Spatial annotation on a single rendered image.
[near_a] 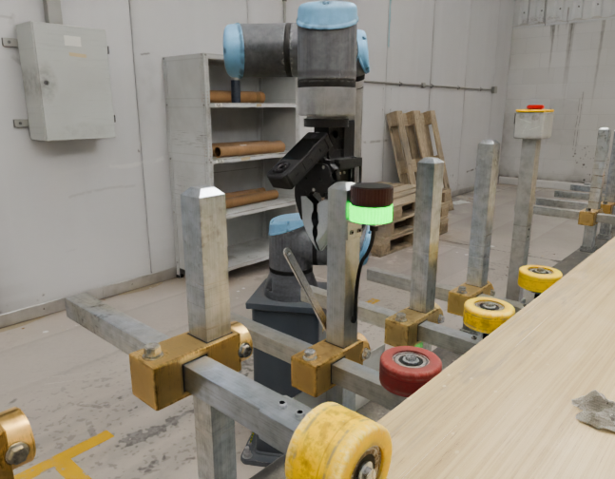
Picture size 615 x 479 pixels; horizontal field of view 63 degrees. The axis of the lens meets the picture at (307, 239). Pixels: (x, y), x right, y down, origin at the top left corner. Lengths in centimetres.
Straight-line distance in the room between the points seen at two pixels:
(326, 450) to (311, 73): 54
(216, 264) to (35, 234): 283
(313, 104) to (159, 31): 301
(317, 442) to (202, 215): 26
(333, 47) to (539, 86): 812
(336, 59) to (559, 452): 57
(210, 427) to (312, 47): 53
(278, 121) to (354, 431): 378
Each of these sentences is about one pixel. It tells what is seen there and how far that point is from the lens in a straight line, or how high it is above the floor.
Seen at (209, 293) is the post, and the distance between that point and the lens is 57.
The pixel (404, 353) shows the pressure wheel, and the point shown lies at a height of 91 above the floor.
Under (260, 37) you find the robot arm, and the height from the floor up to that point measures 134.
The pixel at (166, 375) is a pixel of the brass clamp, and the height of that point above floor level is 96.
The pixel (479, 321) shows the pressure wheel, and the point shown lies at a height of 89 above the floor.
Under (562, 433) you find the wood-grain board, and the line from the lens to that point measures 62.
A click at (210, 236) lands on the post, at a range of 56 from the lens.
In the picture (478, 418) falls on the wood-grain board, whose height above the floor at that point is 90.
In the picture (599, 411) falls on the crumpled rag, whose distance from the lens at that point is 66.
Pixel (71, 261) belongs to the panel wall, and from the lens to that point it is 348.
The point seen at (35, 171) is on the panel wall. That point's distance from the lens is 332.
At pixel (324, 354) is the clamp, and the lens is 77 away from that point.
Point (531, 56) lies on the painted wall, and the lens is 891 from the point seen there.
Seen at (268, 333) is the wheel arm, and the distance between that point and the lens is 86.
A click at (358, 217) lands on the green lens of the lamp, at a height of 108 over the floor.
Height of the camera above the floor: 123
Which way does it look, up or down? 15 degrees down
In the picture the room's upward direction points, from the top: straight up
